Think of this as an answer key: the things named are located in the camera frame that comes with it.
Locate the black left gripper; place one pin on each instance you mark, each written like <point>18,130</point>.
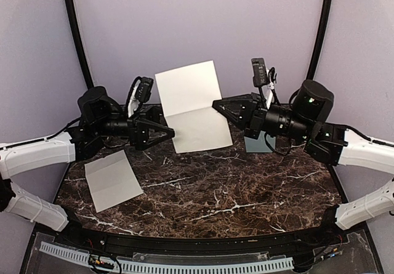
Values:
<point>138,127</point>

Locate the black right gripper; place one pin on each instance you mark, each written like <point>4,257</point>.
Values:
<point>252,114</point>

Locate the light blue paper envelope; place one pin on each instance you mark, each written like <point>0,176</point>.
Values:
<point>256,145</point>

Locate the beige lined letter paper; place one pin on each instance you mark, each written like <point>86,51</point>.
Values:
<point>186,96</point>

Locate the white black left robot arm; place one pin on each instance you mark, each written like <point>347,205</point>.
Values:
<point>79,140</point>

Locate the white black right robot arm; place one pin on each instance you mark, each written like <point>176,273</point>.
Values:
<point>305,121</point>

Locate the spare gray folded paper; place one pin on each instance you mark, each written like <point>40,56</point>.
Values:
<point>111,181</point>

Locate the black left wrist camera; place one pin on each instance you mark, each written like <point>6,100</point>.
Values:
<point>141,89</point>

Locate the white slotted cable duct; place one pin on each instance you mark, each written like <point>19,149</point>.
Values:
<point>166,265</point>

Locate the black front table rail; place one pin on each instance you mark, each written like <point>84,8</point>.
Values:
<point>300,243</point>

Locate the black right corner frame post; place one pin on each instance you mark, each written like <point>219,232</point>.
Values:
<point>320,35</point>

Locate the black corner frame post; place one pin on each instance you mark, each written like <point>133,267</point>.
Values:
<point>320,35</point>
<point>78,45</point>

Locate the black left corner frame post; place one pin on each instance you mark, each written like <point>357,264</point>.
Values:
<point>78,45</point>

